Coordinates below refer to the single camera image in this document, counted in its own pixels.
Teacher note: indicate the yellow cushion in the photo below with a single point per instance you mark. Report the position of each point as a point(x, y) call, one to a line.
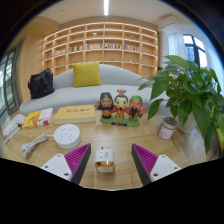
point(86, 74)

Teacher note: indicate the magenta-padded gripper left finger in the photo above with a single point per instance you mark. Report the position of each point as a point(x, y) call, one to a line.
point(71, 160)

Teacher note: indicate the green potted plant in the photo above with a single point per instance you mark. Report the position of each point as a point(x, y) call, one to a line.
point(186, 90)

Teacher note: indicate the white sheer curtain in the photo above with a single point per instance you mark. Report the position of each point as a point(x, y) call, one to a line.
point(175, 45)

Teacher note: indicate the wooden shelf unit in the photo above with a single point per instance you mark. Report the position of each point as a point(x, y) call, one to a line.
point(96, 45)

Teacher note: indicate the large yellow book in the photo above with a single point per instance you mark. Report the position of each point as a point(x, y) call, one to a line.
point(75, 113)

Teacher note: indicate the white charger with gold trim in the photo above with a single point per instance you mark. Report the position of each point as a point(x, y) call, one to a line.
point(104, 156)

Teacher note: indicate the glass door with dark frame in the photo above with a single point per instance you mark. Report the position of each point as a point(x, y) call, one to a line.
point(9, 83)

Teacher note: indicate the white air conditioner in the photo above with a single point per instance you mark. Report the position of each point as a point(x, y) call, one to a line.
point(170, 21)

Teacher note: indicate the long ceiling light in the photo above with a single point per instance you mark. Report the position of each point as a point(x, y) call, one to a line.
point(106, 7)

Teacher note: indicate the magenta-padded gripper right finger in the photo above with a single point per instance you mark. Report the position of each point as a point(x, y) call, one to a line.
point(150, 160)

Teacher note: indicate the open magazine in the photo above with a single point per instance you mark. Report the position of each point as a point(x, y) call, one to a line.
point(11, 126)

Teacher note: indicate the three-figure figurine on green base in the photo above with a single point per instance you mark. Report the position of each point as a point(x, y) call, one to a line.
point(120, 108)

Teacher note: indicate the round white power strip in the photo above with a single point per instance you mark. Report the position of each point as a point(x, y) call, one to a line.
point(67, 136)

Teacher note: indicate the dark-framed window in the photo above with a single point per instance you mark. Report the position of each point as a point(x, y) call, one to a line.
point(195, 50)

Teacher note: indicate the light grey sofa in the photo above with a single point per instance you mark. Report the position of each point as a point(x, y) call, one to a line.
point(83, 95)

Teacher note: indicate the yellow and white book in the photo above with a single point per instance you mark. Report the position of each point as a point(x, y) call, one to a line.
point(36, 118)

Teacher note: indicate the black bag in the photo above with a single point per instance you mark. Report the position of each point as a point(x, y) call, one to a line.
point(41, 84)

